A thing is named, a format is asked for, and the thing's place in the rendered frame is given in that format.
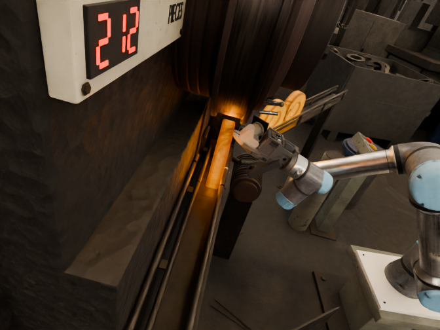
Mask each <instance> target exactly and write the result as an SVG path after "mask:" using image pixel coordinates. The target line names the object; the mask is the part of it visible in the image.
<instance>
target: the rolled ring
mask: <svg viewBox="0 0 440 330"><path fill-rule="evenodd" d="M234 127H235V122H234V121H231V120H227V119H223V122H222V125H221V129H220V133H219V137H218V140H217V144H216V147H215V152H214V154H213V159H212V162H211V166H210V171H209V174H208V178H207V181H206V186H207V187H210V188H213V189H217V188H218V186H219V184H220V181H221V178H222V175H223V171H224V168H225V164H226V161H227V157H228V153H229V149H230V145H231V141H232V137H233V133H234Z"/></svg>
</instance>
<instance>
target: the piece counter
mask: <svg viewBox="0 0 440 330"><path fill-rule="evenodd" d="M133 12H136V27H138V17H139V12H137V7H133V8H131V9H130V13H133ZM106 19H107V38H104V39H102V40H99V46H98V47H96V62H97V65H100V69H101V68H103V67H105V66H107V65H108V60H106V61H104V62H102V63H100V46H102V45H105V44H107V43H108V37H110V36H111V19H110V18H109V19H108V13H105V14H99V15H98V21H102V20H106ZM136 27H135V28H132V29H130V34H132V33H135V32H136ZM124 31H126V15H123V32H124ZM130 34H129V35H128V46H127V50H129V53H131V52H133V51H135V46H134V47H132V48H130ZM125 38H126V37H125V36H124V37H123V38H122V52H125Z"/></svg>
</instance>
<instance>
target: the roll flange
mask: <svg viewBox="0 0 440 330"><path fill-rule="evenodd" d="M237 3H238V0H186V3H185V12H184V17H183V26H182V28H183V34H182V35H181V36H180V38H178V39H176V40H175V41H173V42H172V43H171V61H172V74H173V78H174V82H175V85H176V86H177V87H178V89H182V90H186V91H188V92H194V93H195V94H201V95H203V96H207V97H211V99H210V115H211V116H214V117H215V116H216V115H217V111H216V105H217V96H218V91H219V85H220V80H221V74H222V70H223V64H224V61H225V55H226V52H227V46H228V43H229V37H230V32H231V28H232V23H233V20H234V15H235V11H236V6H237Z"/></svg>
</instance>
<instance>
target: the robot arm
mask: <svg viewBox="0 0 440 330"><path fill-rule="evenodd" d="M254 129H255V126H254V125H252V124H248V125H247V126H246V127H245V128H243V129H242V130H240V131H238V130H234V133H233V138H234V139H235V140H236V141H237V142H238V143H239V144H240V145H241V146H242V148H243V149H245V150H246V151H247V152H248V153H249V154H250V155H251V156H254V157H255V158H258V159H259V160H261V161H260V162H257V163H255V164H252V165H250V166H248V167H247V175H248V177H249V178H250V179H251V178H253V177H256V176H258V175H261V174H264V173H266V172H269V171H271V170H274V169H276V168H279V169H280V170H281V171H283V172H284V173H285V174H287V175H288V177H287V180H286V182H285V185H284V187H283V188H282V189H280V191H279V192H278V193H277V194H276V200H277V202H278V203H279V205H280V206H281V207H282V208H284V209H287V210H290V209H291V208H293V207H294V206H297V204H298V203H300V202H301V201H302V200H304V199H305V198H306V197H307V196H309V195H310V194H312V193H313V192H315V193H318V194H325V193H326V192H328V191H329V189H330V188H331V187H332V184H333V180H338V179H346V178H352V177H361V176H366V175H376V174H385V173H390V172H393V173H395V174H397V175H399V174H407V181H408V187H409V202H410V204H411V205H412V206H413V207H414V208H416V217H417V227H418V240H417V241H416V243H415V244H414V245H413V246H412V247H411V248H410V249H409V250H408V251H407V252H406V254H404V256H402V258H400V259H397V260H394V261H392V262H390V263H388V264H387V265H386V267H385V269H384V273H385V277H386V279H387V280H388V282H389V283H390V285H391V286H392V287H393V288H394V289H395V290H396V291H398V292H399V293H400V294H402V295H404V296H406V297H408V298H411V299H419V301H420V304H421V305H422V306H424V307H425V308H428V309H429V310H431V311H434V312H438V313H440V145H439V144H436V143H431V142H412V143H402V144H398V145H392V146H391V147H390V148H389V149H387V150H383V151H376V152H372V153H365V154H360V155H354V156H346V157H342V158H335V159H331V160H324V161H319V162H311V161H309V160H307V159H306V158H305V157H303V156H301V155H300V153H299V148H298V147H297V146H295V145H294V144H292V143H291V142H289V141H288V140H286V139H284V136H283V135H282V134H280V133H279V132H277V131H275V130H274V129H273V128H271V127H269V129H268V130H267V131H266V132H265V133H264V134H263V135H262V137H261V139H260V140H259V136H258V135H256V134H255V133H254ZM272 130H273V131H274V132H273V131H272ZM275 132H276V133H275Z"/></svg>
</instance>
